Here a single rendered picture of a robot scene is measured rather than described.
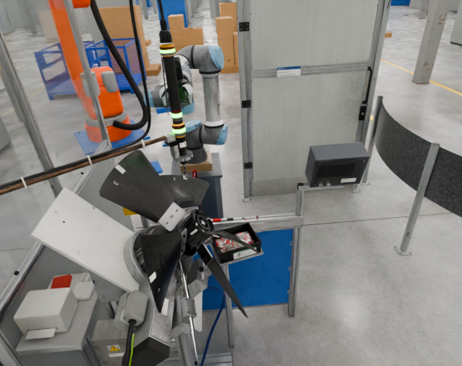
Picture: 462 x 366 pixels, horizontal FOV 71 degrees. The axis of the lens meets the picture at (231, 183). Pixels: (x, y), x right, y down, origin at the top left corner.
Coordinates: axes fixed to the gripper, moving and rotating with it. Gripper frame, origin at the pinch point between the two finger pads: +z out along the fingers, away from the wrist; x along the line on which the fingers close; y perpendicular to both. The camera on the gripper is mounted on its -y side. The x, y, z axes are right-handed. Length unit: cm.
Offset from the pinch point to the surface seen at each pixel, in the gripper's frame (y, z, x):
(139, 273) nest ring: 53, 29, 18
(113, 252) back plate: 48, 23, 26
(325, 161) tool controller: 43, -22, -62
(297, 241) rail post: 98, -27, -54
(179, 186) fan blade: 42.6, -7.9, 5.1
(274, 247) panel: 101, -27, -40
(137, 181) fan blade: 24.8, 14.0, 15.1
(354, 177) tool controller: 55, -24, -79
